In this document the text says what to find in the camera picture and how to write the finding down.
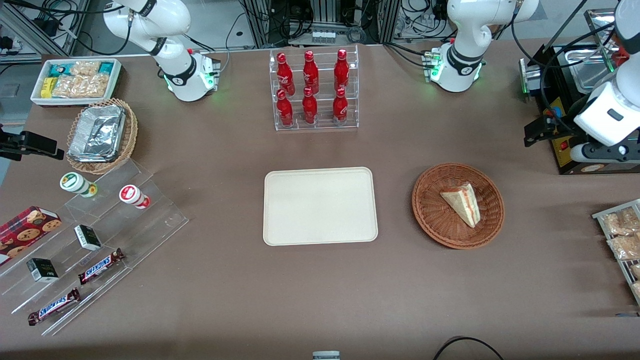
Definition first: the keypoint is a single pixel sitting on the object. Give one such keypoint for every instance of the beige plastic tray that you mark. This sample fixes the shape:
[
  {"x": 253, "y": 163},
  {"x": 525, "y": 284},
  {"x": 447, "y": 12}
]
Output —
[{"x": 320, "y": 206}]

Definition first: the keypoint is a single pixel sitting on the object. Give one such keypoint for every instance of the aluminium frame rack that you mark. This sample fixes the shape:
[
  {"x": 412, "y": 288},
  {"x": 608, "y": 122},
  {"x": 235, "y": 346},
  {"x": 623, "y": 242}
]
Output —
[{"x": 325, "y": 10}]

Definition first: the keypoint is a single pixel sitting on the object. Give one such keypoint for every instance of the red sausage on skewer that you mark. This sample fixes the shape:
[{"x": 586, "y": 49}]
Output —
[{"x": 620, "y": 58}]

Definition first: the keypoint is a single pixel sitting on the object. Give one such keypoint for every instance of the Snickers chocolate bar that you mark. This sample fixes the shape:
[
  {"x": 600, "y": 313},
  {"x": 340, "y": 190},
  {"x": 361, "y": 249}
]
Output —
[
  {"x": 100, "y": 266},
  {"x": 54, "y": 306}
]

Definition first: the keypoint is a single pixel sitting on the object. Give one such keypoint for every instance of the red cola bottle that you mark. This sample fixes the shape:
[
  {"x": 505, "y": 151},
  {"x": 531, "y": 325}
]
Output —
[
  {"x": 310, "y": 74},
  {"x": 285, "y": 110},
  {"x": 310, "y": 107},
  {"x": 285, "y": 75},
  {"x": 340, "y": 106},
  {"x": 341, "y": 71}
]

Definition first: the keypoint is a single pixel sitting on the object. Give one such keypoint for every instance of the round brown wicker basket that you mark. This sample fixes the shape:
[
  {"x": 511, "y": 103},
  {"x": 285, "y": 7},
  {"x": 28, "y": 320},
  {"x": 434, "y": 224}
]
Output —
[{"x": 435, "y": 210}]

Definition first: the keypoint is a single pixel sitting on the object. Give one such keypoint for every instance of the clear acrylic stepped stand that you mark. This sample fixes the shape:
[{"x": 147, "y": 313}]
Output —
[{"x": 150, "y": 225}]

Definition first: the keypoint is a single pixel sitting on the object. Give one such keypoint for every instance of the small black carton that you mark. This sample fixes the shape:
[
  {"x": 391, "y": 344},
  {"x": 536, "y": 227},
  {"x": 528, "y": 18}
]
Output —
[
  {"x": 42, "y": 270},
  {"x": 87, "y": 237}
]

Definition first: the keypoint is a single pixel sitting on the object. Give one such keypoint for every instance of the white rectangular snack bin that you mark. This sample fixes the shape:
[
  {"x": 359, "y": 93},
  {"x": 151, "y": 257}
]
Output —
[{"x": 37, "y": 97}]

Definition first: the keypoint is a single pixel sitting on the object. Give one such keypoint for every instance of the clear acrylic bottle rack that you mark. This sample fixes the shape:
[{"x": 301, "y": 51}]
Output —
[{"x": 322, "y": 120}]

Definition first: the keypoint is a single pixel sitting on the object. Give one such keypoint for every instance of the clear bag of snacks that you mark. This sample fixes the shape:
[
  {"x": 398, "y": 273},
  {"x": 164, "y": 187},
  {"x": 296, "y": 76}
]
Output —
[
  {"x": 620, "y": 222},
  {"x": 625, "y": 247}
]

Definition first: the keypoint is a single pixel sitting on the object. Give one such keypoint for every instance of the teal snack pack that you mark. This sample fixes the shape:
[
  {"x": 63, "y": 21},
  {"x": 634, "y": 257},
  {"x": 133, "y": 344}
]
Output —
[
  {"x": 60, "y": 69},
  {"x": 106, "y": 67}
]

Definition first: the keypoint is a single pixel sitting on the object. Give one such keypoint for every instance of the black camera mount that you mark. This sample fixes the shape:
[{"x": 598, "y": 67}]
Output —
[{"x": 32, "y": 144}]

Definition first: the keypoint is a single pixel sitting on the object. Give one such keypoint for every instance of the green lid white cup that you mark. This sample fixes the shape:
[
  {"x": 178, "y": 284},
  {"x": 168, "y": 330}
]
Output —
[{"x": 75, "y": 183}]

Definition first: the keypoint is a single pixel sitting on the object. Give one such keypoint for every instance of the light oval wicker basket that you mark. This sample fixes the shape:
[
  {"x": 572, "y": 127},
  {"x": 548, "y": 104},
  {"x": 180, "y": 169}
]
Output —
[{"x": 131, "y": 135}]

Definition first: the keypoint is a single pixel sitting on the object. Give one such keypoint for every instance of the stack of foil trays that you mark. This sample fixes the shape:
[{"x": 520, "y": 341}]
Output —
[{"x": 97, "y": 134}]

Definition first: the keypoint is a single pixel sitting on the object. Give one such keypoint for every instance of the yellow snack pack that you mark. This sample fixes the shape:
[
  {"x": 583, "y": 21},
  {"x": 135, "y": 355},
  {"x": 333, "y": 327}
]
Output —
[{"x": 47, "y": 87}]

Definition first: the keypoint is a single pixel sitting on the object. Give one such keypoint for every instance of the red cookie box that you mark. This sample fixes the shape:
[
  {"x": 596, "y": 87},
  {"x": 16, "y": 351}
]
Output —
[{"x": 25, "y": 232}]

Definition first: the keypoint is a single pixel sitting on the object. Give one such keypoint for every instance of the clear bag of crackers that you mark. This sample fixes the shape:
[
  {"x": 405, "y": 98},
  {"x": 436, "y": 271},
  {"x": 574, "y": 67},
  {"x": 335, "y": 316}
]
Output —
[
  {"x": 82, "y": 86},
  {"x": 85, "y": 67}
]

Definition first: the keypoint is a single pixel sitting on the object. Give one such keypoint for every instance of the white power strip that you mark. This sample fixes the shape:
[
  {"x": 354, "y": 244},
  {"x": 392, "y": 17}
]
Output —
[{"x": 323, "y": 36}]

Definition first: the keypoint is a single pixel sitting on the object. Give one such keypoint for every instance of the triangular sandwich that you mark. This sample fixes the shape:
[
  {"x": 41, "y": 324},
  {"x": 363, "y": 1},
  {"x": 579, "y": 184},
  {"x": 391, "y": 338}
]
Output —
[{"x": 465, "y": 202}]

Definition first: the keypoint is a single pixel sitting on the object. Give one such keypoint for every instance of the red lid white cup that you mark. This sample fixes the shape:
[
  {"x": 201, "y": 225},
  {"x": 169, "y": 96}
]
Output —
[{"x": 132, "y": 195}]

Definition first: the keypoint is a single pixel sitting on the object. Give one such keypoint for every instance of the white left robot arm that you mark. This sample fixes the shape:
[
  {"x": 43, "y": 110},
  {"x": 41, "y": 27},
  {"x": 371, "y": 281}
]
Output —
[{"x": 462, "y": 40}]

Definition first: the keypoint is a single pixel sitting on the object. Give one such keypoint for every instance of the black food warmer machine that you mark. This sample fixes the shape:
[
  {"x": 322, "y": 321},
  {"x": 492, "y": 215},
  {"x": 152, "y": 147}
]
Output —
[{"x": 570, "y": 160}]

